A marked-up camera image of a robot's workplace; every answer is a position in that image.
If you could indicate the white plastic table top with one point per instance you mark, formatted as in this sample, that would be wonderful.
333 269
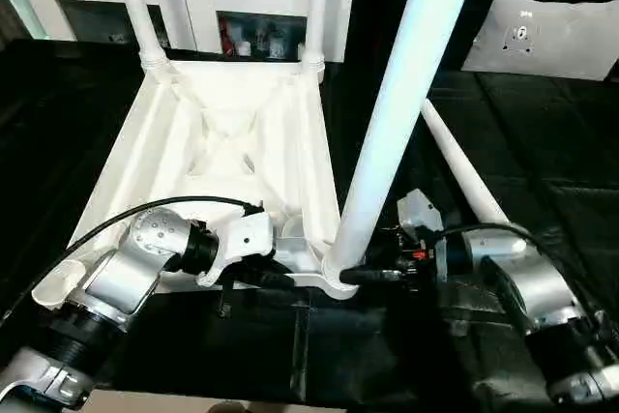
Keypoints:
232 132

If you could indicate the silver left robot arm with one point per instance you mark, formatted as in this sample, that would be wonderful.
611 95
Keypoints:
116 278

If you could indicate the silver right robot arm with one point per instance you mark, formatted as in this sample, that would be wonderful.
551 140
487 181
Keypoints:
527 287

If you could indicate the black work mat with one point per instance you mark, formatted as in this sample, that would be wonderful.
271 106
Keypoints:
551 162

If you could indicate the white padded sheet with fitting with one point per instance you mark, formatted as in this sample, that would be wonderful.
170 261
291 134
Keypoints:
556 41

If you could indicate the teal glass panel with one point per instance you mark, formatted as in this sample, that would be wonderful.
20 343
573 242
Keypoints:
17 2

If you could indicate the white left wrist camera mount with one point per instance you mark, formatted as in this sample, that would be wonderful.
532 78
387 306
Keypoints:
240 239

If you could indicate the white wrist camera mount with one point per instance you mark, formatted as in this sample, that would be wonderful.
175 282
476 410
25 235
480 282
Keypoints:
240 239
418 212

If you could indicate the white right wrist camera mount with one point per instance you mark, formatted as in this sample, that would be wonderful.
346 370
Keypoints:
418 212

